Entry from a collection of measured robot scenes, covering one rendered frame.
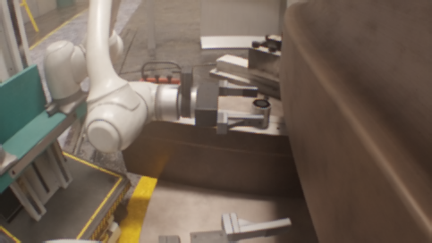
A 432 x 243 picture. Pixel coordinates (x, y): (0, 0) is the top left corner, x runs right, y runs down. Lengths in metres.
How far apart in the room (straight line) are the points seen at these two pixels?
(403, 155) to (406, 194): 0.07
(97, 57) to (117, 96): 0.09
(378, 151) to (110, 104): 0.46
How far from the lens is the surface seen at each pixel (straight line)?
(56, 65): 1.07
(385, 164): 0.37
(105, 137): 0.49
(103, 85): 0.53
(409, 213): 0.34
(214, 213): 1.26
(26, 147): 1.02
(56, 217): 1.40
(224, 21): 4.10
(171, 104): 0.64
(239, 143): 1.13
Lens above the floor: 1.33
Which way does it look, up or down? 34 degrees down
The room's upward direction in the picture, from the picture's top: 2 degrees clockwise
